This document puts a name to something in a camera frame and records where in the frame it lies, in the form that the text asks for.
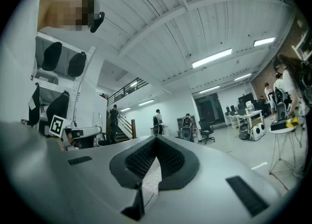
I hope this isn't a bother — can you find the white office desk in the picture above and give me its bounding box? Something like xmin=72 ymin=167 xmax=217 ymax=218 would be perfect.
xmin=224 ymin=109 xmax=264 ymax=134

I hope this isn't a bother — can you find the person's head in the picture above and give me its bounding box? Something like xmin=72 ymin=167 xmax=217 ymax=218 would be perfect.
xmin=37 ymin=0 xmax=102 ymax=33

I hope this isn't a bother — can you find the white metal shelf rack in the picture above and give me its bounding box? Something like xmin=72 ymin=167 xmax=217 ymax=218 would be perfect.
xmin=31 ymin=32 xmax=98 ymax=135

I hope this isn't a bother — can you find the black mezzanine railing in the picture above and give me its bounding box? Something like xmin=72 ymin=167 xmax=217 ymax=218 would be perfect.
xmin=107 ymin=77 xmax=150 ymax=106

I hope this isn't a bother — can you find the black office chair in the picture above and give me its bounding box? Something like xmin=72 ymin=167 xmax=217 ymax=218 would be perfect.
xmin=198 ymin=118 xmax=216 ymax=145

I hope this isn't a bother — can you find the black wall screen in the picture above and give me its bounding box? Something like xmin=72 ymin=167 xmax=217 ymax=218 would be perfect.
xmin=238 ymin=93 xmax=254 ymax=108

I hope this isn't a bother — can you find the yellow box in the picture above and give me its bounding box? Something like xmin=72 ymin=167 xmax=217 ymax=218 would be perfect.
xmin=286 ymin=117 xmax=300 ymax=129

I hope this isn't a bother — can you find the white patterned tablecloth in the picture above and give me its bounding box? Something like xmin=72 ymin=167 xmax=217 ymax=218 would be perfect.
xmin=142 ymin=157 xmax=162 ymax=208

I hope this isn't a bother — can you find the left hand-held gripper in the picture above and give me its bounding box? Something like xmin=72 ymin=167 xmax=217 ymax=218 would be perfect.
xmin=49 ymin=115 xmax=103 ymax=150

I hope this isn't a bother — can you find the black head-worn camera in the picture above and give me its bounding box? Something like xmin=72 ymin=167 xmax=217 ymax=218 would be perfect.
xmin=90 ymin=11 xmax=106 ymax=34

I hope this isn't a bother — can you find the black flat box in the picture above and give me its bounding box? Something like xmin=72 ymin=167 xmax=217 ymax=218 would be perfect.
xmin=270 ymin=121 xmax=288 ymax=132

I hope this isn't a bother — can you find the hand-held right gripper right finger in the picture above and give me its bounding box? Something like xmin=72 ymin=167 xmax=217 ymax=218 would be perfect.
xmin=156 ymin=135 xmax=200 ymax=192

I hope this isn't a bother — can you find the grey upright device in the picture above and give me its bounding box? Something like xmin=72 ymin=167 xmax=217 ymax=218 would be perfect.
xmin=276 ymin=101 xmax=288 ymax=122

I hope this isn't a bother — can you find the round white wire-leg table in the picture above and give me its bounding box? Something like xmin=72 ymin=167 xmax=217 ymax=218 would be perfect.
xmin=268 ymin=120 xmax=308 ymax=175

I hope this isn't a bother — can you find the dark double doorway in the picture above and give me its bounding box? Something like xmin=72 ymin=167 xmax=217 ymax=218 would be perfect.
xmin=195 ymin=92 xmax=226 ymax=124

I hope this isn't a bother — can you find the wooden staircase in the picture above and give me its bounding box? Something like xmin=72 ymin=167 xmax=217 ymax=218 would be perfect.
xmin=106 ymin=111 xmax=137 ymax=144

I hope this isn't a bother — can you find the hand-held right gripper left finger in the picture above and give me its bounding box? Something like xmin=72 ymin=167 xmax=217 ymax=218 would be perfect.
xmin=109 ymin=135 xmax=157 ymax=190

